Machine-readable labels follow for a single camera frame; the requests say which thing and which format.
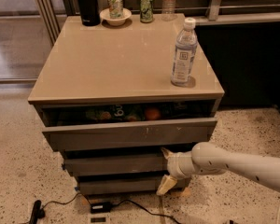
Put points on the green snack bag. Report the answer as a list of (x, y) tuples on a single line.
[(115, 113)]

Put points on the clear water bottle white cap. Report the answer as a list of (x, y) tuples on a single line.
[(185, 49)]

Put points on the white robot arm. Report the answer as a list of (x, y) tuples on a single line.
[(206, 158)]

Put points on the white floor label card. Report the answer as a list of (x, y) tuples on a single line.
[(100, 219)]

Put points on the grey bottom drawer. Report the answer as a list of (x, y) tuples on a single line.
[(125, 185)]

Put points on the white ceramic bowl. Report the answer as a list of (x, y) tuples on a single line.
[(105, 16)]

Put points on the clear bottle at back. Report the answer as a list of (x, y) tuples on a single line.
[(168, 10)]

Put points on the grey drawer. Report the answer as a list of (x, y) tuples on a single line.
[(125, 185), (195, 124), (117, 161)]

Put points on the black insulated flask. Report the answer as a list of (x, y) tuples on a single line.
[(89, 12)]

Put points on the orange fruit in drawer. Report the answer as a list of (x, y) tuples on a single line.
[(152, 113)]

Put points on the green drink can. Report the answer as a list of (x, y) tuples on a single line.
[(146, 11)]

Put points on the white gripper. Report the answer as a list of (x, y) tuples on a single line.
[(174, 165)]

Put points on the black power adapter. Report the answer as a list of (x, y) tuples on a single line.
[(97, 208)]

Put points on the grey top drawer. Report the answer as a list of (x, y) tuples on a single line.
[(195, 124)]

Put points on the grey drawer cabinet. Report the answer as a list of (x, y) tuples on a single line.
[(126, 65)]

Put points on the green can in bowl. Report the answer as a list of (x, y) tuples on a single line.
[(115, 8)]

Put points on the black plug block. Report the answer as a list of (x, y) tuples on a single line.
[(37, 212)]

